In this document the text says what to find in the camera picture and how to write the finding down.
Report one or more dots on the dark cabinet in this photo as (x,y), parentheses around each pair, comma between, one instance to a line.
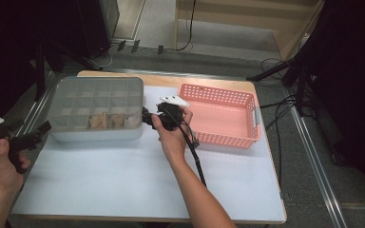
(107,19)

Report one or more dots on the black curtain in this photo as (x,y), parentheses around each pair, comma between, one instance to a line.
(355,95)
(6,63)

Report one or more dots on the wooden shelf unit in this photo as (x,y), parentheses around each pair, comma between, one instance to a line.
(250,15)

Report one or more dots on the white compartment storage box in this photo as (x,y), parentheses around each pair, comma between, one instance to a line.
(95,134)

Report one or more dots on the person's right hand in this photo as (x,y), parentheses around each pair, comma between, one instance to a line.
(171,139)

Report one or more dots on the peach sock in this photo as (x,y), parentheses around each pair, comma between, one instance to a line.
(98,121)

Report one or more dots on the black metal stand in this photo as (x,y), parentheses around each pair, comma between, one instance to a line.
(301,91)

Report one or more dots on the small black floor bracket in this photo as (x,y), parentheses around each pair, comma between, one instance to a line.
(121,45)
(135,46)
(160,49)

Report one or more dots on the tan sock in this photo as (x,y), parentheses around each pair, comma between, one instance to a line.
(116,120)

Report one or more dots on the white table mat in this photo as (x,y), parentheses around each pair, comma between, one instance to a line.
(123,177)

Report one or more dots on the person's left hand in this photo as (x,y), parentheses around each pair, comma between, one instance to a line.
(3,171)

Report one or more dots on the grey translucent box lid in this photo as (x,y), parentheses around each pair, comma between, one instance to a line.
(95,101)

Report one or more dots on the aluminium frame rail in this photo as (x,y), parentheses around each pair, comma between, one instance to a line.
(313,158)
(30,122)

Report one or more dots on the pink plastic basket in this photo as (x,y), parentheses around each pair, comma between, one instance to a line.
(221,139)

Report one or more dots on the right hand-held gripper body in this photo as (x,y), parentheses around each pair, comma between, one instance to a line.
(169,115)

